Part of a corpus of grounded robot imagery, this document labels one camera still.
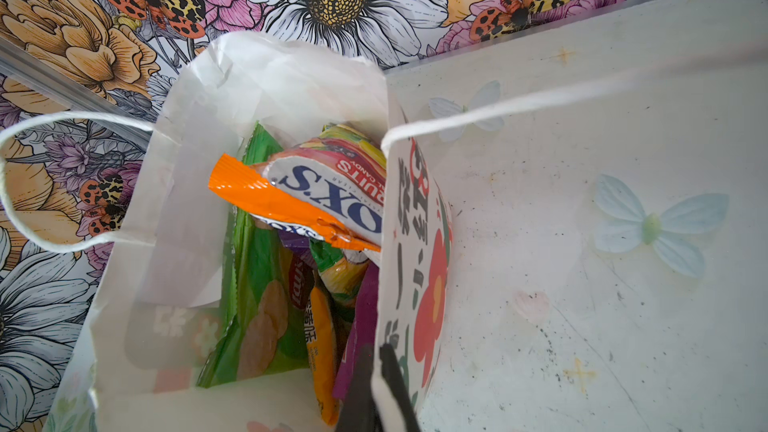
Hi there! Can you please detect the purple grape gummy bag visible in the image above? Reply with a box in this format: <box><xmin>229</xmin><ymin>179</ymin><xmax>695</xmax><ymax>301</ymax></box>
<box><xmin>278</xmin><ymin>230</ymin><xmax>310</xmax><ymax>253</ymax></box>

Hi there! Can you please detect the orange red candy bag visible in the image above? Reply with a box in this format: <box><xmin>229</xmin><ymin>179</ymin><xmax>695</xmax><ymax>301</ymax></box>
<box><xmin>208</xmin><ymin>124</ymin><xmax>386</xmax><ymax>252</ymax></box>

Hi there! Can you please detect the orange yellow snack packet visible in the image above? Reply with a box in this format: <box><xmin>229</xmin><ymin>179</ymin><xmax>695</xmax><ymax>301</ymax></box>
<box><xmin>304</xmin><ymin>286</ymin><xmax>339</xmax><ymax>426</ymax></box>

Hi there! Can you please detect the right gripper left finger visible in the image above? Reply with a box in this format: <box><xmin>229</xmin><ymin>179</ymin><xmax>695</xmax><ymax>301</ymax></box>
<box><xmin>335</xmin><ymin>345</ymin><xmax>375</xmax><ymax>432</ymax></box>

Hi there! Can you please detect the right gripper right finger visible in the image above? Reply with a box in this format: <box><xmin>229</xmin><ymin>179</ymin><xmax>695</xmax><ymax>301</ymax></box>
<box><xmin>376</xmin><ymin>343</ymin><xmax>421</xmax><ymax>432</ymax></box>

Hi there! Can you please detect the green Lays chips bag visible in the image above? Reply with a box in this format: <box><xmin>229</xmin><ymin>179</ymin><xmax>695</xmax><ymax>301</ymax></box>
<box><xmin>196</xmin><ymin>122</ymin><xmax>313</xmax><ymax>389</ymax></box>

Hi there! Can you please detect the white floral paper bag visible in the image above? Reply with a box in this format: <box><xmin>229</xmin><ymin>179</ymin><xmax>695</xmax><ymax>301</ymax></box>
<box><xmin>0</xmin><ymin>31</ymin><xmax>768</xmax><ymax>432</ymax></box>

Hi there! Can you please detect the green white snack bag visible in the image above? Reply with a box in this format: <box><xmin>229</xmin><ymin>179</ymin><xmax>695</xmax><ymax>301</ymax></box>
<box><xmin>310</xmin><ymin>239</ymin><xmax>370</xmax><ymax>308</ymax></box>

